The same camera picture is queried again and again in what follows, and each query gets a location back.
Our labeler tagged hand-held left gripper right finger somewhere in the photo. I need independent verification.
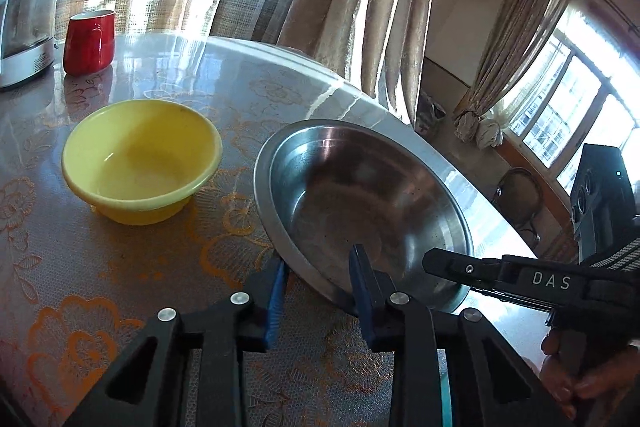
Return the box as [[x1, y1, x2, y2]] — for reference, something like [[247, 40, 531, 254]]
[[348, 244, 566, 427]]

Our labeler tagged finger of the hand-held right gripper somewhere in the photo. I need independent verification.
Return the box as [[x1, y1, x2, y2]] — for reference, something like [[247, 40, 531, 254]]
[[422, 248, 506, 294]]

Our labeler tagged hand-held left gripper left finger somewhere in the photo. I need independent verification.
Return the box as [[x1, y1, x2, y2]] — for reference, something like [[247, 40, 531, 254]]
[[65, 257, 291, 427]]

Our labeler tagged stainless steel bowl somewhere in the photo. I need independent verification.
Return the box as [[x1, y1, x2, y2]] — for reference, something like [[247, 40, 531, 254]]
[[253, 119, 475, 314]]

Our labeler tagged teal round plate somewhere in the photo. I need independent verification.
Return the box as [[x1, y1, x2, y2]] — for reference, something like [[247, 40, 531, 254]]
[[439, 347, 454, 427]]

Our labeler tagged yellow plastic bowl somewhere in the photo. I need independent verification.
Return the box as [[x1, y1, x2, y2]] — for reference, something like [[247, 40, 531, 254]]
[[61, 99, 224, 226]]

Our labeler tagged person's right hand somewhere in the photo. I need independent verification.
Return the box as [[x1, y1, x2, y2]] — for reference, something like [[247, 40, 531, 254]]
[[541, 327, 640, 425]]

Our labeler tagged striped black white band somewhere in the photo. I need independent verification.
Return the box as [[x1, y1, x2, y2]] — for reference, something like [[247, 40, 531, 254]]
[[582, 236, 640, 270]]

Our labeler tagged dark round-back chair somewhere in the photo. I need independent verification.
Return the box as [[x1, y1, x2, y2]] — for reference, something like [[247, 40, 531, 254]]
[[492, 167, 543, 248]]

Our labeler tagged tied white sheer curtain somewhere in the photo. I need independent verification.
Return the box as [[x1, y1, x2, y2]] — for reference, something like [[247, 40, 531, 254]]
[[475, 114, 506, 150]]

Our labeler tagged patterned bag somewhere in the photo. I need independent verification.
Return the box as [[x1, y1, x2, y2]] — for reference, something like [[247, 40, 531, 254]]
[[415, 92, 446, 138]]

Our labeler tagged side window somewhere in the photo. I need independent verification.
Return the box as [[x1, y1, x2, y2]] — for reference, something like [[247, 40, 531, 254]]
[[505, 7, 640, 192]]

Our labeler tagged red mug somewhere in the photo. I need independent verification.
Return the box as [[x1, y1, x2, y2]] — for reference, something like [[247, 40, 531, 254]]
[[63, 10, 116, 76]]

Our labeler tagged white glass electric kettle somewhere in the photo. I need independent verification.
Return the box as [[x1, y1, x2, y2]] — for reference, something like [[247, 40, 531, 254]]
[[0, 0, 61, 88]]

